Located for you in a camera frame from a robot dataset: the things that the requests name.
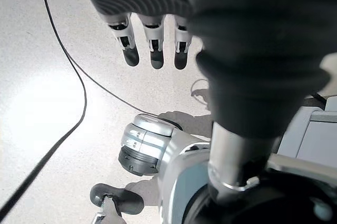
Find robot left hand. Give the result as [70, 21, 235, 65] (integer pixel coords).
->
[72, 0, 337, 192]

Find white medical cart blue drawers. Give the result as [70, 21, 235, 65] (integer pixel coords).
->
[265, 96, 337, 175]

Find thin grey cable loop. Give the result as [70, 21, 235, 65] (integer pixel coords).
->
[190, 78, 211, 104]

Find thin black cable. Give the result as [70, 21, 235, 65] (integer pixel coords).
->
[67, 53, 158, 117]

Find thick black cable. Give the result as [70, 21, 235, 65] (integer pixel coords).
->
[0, 0, 87, 217]

